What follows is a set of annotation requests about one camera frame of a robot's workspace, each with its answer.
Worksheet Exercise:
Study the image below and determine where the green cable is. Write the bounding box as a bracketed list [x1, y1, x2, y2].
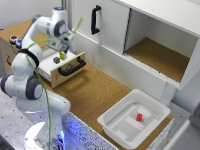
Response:
[25, 17, 84, 150]

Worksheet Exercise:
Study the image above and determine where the wooden drawer box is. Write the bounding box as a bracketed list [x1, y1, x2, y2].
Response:
[0, 19, 73, 72]

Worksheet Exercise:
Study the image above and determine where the white plastic box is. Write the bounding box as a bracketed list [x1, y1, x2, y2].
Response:
[96, 88, 172, 150]

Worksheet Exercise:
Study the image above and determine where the pink block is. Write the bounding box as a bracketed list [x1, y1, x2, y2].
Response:
[135, 113, 144, 122]

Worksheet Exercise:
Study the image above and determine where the purple block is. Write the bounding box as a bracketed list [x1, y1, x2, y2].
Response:
[52, 56, 61, 65]

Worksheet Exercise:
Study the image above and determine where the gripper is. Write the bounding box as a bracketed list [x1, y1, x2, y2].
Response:
[44, 35, 72, 53]

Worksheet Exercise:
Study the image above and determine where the red button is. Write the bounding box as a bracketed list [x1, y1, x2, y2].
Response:
[9, 34, 19, 45]

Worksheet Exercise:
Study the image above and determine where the blue button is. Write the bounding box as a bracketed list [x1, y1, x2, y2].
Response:
[15, 39, 24, 48]

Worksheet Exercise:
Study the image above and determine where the white sliding door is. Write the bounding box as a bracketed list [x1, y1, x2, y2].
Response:
[72, 0, 131, 56]

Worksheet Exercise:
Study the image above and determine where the yellow block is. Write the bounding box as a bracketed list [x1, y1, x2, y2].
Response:
[59, 51, 66, 61]

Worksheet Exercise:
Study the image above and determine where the wooden drawer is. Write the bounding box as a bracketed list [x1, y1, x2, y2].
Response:
[35, 49, 87, 89]

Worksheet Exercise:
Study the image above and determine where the black drawer handle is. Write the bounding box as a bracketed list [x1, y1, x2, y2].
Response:
[57, 56, 87, 78]

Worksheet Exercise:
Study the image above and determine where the black door handle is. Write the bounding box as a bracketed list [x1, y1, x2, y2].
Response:
[90, 4, 102, 36]

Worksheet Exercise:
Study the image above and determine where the white cabinet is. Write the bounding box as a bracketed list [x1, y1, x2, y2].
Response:
[67, 0, 200, 108]

